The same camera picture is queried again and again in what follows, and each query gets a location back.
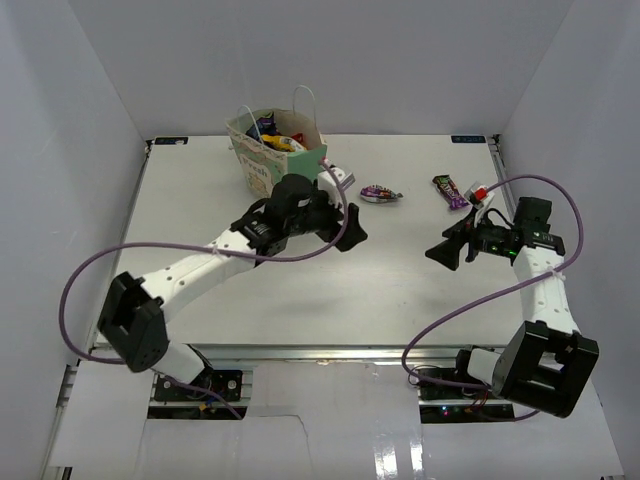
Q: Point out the purple chocolate egg candy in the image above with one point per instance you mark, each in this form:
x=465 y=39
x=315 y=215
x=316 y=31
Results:
x=379 y=194

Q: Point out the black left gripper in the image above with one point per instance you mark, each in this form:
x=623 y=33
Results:
x=352 y=233

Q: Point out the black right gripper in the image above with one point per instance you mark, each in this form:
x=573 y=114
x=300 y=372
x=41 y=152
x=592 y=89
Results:
x=447 y=252

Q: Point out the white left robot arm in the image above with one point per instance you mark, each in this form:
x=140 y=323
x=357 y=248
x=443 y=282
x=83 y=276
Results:
x=136 y=310

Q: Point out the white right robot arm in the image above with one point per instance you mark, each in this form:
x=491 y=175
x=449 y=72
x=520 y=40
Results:
x=548 y=362

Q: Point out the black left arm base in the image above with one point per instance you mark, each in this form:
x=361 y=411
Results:
x=211 y=388

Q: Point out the yellow snack bar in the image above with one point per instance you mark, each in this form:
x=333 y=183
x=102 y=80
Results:
x=283 y=143

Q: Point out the dark purple candy bar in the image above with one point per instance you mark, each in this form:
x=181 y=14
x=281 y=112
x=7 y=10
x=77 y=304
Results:
x=449 y=191

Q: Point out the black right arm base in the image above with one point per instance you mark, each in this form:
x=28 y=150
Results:
x=443 y=404

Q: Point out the green paper gift bag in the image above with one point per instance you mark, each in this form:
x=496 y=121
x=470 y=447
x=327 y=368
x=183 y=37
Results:
x=263 y=166

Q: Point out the white foam board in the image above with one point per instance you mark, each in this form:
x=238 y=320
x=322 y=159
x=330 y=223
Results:
x=306 y=421

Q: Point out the blue purple snack bag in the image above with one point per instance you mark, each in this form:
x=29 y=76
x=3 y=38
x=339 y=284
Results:
x=264 y=125

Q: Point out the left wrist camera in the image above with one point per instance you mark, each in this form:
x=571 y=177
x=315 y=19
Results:
x=334 y=181

